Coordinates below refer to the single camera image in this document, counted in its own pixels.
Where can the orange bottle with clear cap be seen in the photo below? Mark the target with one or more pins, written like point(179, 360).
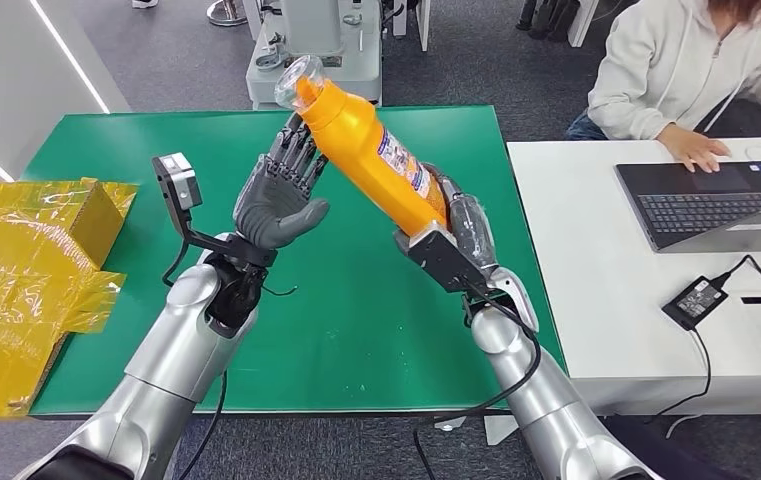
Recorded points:
point(360, 152)

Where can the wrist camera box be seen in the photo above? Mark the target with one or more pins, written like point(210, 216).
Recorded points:
point(443, 262)
point(178, 182)

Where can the round metal stool base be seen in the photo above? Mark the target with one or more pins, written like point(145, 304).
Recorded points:
point(226, 13)

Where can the person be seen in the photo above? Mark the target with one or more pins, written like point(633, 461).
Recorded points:
point(658, 66)

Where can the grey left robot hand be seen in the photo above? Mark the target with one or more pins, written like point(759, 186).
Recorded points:
point(267, 205)

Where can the black laptop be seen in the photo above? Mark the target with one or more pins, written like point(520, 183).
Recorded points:
point(704, 205)

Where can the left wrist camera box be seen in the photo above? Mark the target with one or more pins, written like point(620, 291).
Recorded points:
point(178, 182)

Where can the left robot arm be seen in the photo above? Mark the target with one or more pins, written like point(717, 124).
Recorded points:
point(174, 344)

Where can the white table leg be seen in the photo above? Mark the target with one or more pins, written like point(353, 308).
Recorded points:
point(423, 26)

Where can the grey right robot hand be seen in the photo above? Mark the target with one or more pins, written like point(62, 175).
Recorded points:
point(473, 232)

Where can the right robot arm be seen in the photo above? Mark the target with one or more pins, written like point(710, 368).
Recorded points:
point(539, 397)

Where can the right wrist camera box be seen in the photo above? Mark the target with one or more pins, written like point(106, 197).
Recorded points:
point(443, 262)

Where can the white machine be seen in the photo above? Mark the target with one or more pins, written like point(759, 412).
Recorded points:
point(314, 60)

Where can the black power adapter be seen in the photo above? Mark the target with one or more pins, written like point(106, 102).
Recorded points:
point(694, 303)

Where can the white desk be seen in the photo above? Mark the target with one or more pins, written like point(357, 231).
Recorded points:
point(605, 298)

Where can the yellow taped cardboard box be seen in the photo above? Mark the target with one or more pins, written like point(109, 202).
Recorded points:
point(16, 291)

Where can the green table mat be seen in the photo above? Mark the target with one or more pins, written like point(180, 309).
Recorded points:
point(367, 318)

